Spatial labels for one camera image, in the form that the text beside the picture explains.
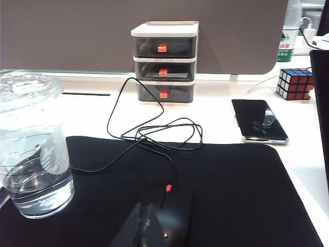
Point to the white drawer organizer frame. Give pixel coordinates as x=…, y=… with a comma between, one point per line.
x=164, y=28

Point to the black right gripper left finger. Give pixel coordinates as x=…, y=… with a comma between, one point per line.
x=131, y=229

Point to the white power strip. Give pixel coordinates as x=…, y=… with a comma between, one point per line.
x=303, y=47

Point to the white divider foot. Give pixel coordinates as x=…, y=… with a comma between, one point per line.
x=234, y=78

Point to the black computer mouse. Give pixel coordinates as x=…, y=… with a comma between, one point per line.
x=177, y=218

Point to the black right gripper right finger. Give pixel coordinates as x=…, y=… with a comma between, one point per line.
x=153, y=229

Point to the clear plastic Starbucks cup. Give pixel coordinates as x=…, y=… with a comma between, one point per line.
x=33, y=180

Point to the black monitor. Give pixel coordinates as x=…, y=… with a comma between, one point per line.
x=324, y=20

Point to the water bottle with green label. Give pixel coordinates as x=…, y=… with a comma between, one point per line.
x=285, y=51

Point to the black mouse pad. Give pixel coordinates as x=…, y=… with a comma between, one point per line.
x=231, y=193

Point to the black upright panel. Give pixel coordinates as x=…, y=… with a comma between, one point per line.
x=321, y=103

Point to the black smartphone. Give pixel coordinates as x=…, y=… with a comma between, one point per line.
x=259, y=121

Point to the white charger plug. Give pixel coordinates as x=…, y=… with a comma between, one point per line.
x=309, y=32

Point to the Rubik's cube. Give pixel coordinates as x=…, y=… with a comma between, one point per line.
x=293, y=87

